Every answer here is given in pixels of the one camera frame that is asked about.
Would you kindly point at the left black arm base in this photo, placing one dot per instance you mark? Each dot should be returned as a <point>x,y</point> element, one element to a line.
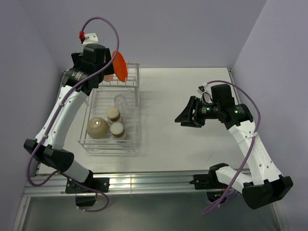
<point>86,195</point>

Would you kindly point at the white wire dish rack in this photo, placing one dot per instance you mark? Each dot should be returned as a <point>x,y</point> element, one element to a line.
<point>98,103</point>

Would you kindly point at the beige plate with black spot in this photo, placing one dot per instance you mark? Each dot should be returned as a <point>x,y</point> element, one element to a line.
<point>108,78</point>

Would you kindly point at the steel cup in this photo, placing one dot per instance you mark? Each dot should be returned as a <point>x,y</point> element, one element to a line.
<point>118,131</point>
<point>113,115</point>

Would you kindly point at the floral ceramic bowl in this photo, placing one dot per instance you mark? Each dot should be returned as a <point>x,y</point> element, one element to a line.
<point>97,128</point>

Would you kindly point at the clear plastic cup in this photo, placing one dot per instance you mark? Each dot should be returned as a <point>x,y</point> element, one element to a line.
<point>120,102</point>

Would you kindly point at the aluminium table rail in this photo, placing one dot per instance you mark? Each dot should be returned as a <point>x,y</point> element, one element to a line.
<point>124,183</point>

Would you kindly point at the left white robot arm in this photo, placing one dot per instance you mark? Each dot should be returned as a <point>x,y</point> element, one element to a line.
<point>47,146</point>

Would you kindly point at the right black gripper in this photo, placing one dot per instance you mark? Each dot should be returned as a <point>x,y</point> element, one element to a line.
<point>189,119</point>

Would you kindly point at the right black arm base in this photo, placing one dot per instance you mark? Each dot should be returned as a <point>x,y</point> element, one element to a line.
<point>209,180</point>

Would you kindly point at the orange plastic plate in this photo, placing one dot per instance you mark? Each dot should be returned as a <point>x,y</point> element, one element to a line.
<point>120,66</point>

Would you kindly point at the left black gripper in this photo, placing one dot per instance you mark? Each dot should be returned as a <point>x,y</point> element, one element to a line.
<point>77,57</point>

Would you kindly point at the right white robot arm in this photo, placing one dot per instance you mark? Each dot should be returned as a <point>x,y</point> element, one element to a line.
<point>258,179</point>

